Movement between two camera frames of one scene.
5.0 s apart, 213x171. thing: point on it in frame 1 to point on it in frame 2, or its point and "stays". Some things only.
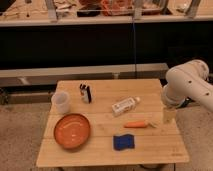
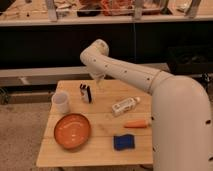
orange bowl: (72, 131) stays
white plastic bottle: (124, 106) stays
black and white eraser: (85, 93) stays
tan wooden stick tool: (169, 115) to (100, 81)
